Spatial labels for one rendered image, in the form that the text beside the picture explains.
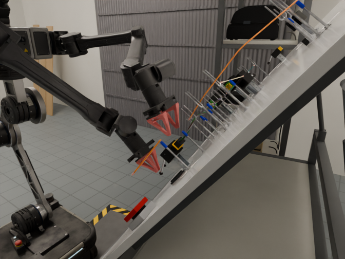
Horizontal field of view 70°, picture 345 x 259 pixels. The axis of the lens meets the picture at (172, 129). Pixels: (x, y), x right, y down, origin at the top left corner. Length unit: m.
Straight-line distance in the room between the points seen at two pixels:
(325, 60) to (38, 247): 1.80
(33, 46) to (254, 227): 1.30
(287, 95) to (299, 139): 2.99
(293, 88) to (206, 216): 0.82
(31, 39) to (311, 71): 1.31
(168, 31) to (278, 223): 3.10
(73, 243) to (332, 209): 1.48
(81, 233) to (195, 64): 2.53
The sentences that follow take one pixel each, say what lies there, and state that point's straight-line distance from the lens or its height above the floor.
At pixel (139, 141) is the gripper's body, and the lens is 0.85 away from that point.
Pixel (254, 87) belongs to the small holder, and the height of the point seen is 1.33.
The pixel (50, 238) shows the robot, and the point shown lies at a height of 0.26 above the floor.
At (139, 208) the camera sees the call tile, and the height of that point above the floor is 1.13.
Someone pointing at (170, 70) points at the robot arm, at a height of 1.39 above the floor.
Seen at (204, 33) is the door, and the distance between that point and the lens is 3.45.
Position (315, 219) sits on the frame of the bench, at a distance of 1.20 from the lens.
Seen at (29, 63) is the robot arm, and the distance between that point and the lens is 0.80.
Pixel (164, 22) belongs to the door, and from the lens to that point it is 3.80.
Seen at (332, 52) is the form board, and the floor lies 1.47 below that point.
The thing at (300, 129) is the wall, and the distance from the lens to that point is 3.29.
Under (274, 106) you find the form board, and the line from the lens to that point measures 0.34.
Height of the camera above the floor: 1.49
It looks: 21 degrees down
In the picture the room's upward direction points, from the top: straight up
